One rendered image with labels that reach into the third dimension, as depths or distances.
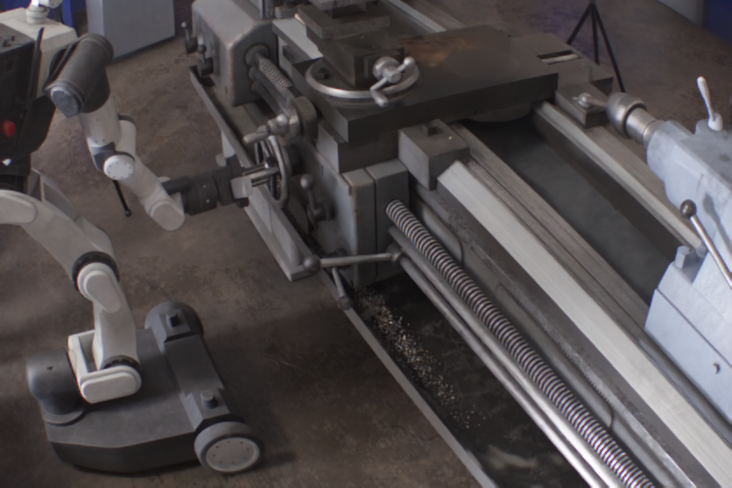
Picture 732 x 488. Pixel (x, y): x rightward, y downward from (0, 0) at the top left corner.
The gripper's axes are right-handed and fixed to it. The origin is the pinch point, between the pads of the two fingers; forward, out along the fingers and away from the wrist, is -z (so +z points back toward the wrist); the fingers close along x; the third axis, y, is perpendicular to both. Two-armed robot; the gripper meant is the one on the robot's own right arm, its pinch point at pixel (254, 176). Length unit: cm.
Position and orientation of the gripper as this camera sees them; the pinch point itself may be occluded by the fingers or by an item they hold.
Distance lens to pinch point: 202.3
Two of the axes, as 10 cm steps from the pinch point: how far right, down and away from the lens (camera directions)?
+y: -3.9, -0.8, 9.2
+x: -2.3, -9.6, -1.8
